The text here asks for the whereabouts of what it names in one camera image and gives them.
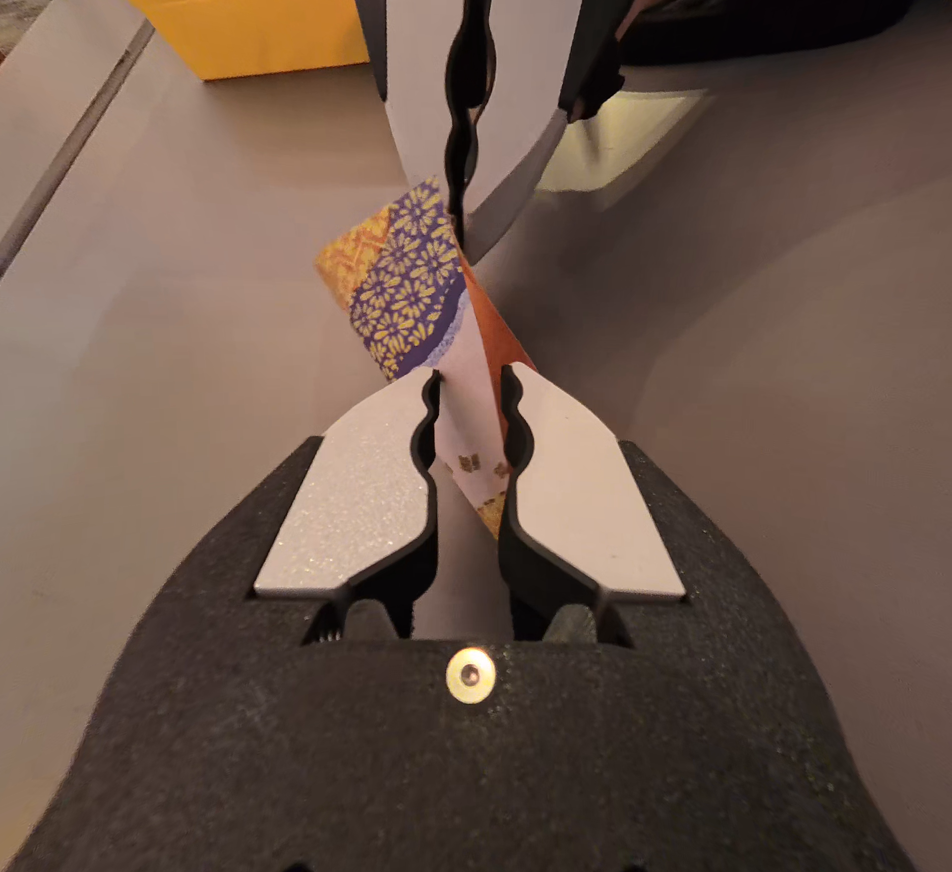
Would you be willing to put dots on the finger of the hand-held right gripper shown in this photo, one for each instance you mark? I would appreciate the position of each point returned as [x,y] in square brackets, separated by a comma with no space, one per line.
[535,31]
[416,53]

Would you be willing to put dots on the patterned origami paper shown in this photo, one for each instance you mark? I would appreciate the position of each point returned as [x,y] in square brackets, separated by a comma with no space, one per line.
[416,277]

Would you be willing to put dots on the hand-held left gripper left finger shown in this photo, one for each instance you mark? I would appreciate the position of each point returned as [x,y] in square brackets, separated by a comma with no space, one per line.
[349,500]

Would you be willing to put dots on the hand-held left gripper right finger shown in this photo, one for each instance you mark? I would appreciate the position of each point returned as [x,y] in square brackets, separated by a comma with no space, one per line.
[595,507]

